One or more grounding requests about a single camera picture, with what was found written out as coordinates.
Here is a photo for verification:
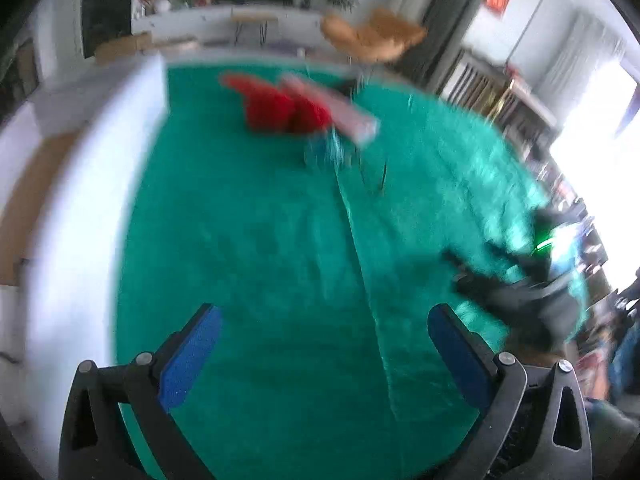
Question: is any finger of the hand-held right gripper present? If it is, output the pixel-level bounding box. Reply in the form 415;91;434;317
442;249;511;311

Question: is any large white cardboard box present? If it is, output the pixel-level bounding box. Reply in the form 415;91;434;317
0;52;168;480

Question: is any brown cardboard carton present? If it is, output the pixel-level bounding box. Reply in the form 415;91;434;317
95;32;153;63

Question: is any white television cabinet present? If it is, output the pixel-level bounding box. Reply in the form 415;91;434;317
132;5;331;53

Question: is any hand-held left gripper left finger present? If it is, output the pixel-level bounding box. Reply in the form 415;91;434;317
59;303;223;480

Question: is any black glass display cabinet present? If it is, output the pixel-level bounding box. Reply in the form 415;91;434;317
81;0;137;58

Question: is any wooden bench with black legs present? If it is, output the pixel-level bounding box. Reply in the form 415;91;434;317
231;14;278;43

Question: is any grey curtain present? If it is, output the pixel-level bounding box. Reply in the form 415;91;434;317
422;0;496;96

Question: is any orange lounge chair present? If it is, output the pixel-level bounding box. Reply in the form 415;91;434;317
320;7;428;63

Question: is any red cloth item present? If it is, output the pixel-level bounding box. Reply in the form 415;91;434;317
220;74;296;133

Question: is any pink fabric packet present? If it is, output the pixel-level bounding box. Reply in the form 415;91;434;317
280;74;378;148

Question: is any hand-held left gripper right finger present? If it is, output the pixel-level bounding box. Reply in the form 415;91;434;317
427;304;593;480

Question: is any green satin table cloth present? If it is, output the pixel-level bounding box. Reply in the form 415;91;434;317
115;62;588;480

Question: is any wooden slatted rack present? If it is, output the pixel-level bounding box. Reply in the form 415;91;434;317
445;50;558;161

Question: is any white sheer curtain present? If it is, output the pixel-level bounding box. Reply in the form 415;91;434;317
545;12;626;106

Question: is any red yarn bundle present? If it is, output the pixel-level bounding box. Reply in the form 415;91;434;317
287;94;333;135

